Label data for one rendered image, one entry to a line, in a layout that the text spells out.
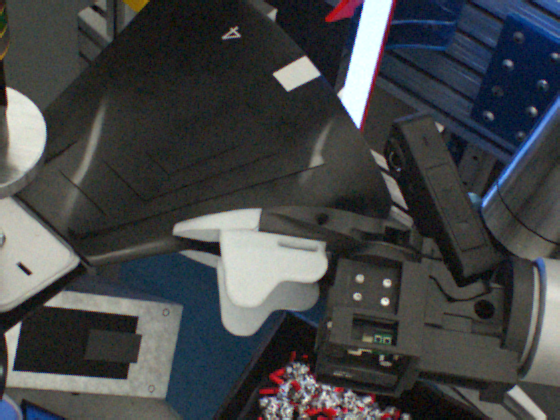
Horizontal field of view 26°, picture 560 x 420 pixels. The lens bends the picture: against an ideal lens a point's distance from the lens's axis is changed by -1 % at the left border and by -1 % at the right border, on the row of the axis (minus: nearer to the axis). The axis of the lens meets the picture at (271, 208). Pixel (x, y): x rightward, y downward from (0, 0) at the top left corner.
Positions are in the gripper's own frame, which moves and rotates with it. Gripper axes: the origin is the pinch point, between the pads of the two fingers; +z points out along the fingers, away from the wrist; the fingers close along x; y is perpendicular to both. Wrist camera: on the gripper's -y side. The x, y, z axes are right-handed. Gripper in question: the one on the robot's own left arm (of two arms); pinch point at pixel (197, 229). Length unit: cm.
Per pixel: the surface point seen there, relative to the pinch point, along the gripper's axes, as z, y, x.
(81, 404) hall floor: 20, -26, 121
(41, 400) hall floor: 27, -26, 121
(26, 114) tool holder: 9.2, 0.9, -11.6
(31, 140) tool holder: 8.5, 2.5, -11.7
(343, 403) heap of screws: -13.3, -2.5, 33.3
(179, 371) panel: 4, -25, 95
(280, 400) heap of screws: -7.9, -1.9, 33.5
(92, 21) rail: 17, -40, 36
